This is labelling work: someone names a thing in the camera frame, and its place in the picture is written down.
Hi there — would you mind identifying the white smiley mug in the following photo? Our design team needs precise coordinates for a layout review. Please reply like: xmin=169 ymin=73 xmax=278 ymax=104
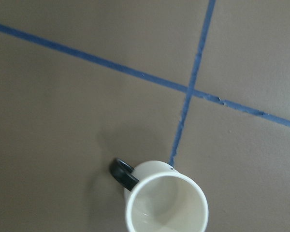
xmin=109 ymin=158 xmax=209 ymax=232

